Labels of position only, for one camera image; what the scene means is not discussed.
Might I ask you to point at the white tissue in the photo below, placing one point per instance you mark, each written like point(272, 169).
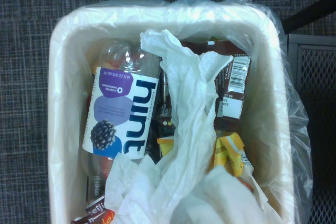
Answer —
point(189, 103)

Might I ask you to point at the small rectangular trash bin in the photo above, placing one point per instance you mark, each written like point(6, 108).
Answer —
point(60, 103)

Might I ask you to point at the lined white trash bin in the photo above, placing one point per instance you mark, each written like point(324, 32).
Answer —
point(298, 119)

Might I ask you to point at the grey metal mesh bin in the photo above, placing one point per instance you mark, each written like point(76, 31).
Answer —
point(316, 77)

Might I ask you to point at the dark snack wrapper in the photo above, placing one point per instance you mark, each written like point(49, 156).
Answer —
point(165, 119)

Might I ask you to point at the yellow snack wrapper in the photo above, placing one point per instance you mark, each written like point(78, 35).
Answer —
point(166, 145)
point(228, 150)

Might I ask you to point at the hint blackberry water bottle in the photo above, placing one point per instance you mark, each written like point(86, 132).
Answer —
point(115, 108)

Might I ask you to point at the brown wrapper with barcode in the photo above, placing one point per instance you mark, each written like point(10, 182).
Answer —
point(233, 113)

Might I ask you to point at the brown meiji chocolate wrapper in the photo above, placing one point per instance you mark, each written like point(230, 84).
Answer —
point(95, 207)

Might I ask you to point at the black bar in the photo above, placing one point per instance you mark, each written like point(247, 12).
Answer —
point(309, 15)

